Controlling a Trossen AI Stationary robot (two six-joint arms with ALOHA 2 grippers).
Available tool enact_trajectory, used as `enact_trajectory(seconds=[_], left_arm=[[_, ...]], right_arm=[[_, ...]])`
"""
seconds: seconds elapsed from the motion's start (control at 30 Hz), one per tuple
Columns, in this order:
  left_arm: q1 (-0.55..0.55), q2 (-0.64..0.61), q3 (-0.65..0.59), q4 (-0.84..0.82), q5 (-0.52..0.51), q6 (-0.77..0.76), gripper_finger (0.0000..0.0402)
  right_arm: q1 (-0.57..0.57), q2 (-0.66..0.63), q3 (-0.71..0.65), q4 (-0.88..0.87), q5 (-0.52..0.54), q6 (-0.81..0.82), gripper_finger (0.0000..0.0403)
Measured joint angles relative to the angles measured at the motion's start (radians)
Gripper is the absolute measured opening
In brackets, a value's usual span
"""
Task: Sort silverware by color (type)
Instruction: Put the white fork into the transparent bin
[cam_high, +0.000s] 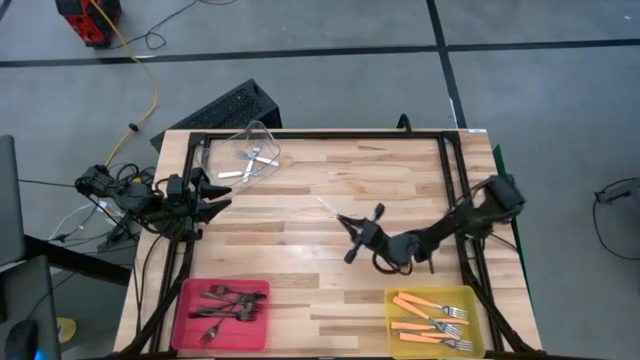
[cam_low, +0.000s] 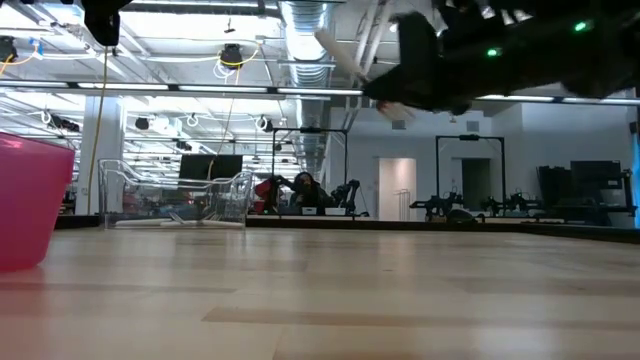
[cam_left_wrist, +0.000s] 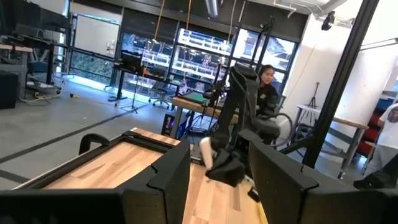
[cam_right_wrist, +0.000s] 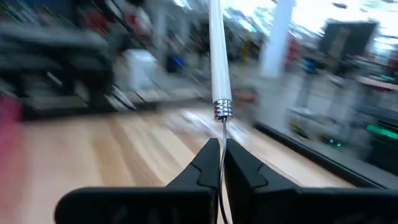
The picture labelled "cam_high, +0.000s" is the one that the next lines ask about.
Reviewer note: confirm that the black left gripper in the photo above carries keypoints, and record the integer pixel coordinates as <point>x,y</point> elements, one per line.
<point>185,205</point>

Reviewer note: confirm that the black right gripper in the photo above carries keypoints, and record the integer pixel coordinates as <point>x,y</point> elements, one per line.
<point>380,240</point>

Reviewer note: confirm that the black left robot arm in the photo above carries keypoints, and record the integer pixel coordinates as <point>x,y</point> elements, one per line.
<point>135,200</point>

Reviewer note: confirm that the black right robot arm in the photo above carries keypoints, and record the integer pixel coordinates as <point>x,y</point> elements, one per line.
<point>465,220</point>

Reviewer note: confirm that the clear plastic bin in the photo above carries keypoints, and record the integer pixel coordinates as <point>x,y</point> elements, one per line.
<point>220,160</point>

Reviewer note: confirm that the black crate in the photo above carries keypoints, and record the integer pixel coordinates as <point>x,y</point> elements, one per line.
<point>225,112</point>

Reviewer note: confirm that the pink plastic bin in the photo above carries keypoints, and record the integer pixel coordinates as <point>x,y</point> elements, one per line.
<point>235,335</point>

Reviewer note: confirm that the yellow plastic bin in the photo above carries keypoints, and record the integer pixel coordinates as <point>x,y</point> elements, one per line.
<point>475,300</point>

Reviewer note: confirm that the black stand bar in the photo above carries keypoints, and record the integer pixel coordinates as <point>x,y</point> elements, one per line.
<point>75,260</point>

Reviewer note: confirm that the green edge panel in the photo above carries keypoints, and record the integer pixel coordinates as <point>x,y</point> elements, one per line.
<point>517,240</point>

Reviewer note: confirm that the yellow round object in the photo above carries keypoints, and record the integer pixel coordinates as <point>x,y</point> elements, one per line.
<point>67,330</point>

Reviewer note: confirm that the grey flat panel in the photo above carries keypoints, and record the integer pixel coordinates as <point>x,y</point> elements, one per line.
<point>10,200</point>

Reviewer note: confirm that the dark grey desk surface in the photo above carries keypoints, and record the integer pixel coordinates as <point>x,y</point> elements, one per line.
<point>30,300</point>

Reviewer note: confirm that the red and black box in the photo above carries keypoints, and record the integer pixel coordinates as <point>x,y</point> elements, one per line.
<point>87,22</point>

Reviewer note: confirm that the black computer mouse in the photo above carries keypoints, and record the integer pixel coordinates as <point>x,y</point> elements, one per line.
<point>21,342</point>

